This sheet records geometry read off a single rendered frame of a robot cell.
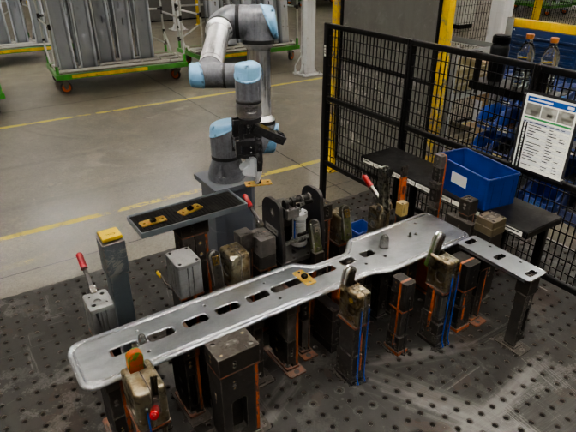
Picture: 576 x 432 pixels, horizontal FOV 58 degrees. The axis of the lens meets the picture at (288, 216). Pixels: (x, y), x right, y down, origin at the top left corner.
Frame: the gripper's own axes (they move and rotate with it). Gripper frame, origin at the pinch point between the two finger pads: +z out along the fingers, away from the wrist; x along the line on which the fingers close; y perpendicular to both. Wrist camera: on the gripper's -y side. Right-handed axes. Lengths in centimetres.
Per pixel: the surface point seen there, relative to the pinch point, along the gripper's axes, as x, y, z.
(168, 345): 36, 34, 29
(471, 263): 22, -68, 31
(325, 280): 19.7, -16.1, 28.8
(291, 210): -0.1, -11.1, 13.0
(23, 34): -921, 210, 82
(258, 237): 0.5, 0.6, 20.9
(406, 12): -205, -157, -21
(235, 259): 10.8, 10.5, 21.5
